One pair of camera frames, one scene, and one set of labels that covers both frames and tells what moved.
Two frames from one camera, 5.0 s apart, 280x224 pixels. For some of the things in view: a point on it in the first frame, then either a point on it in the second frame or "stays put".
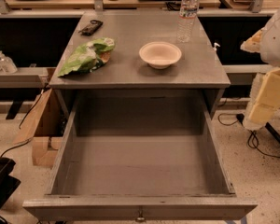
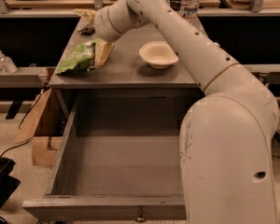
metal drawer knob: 140,218 stays put
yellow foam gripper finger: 253,43 -> 90,14
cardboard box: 45,129 stays put
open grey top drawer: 141,154 stays put
